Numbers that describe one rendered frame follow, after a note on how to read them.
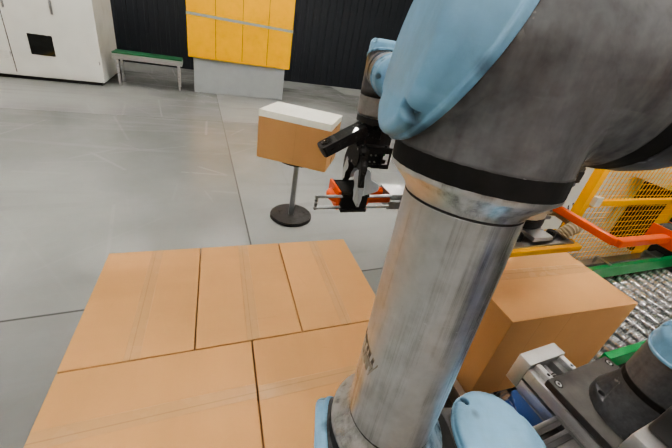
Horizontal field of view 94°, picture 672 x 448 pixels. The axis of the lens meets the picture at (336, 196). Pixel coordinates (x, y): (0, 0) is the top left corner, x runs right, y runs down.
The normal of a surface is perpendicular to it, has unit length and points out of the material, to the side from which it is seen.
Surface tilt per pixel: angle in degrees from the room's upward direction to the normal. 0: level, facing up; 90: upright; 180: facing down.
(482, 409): 8
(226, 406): 0
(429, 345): 85
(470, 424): 8
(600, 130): 104
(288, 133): 90
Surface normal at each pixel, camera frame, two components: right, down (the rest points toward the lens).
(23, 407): 0.17, -0.88
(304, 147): -0.21, 0.41
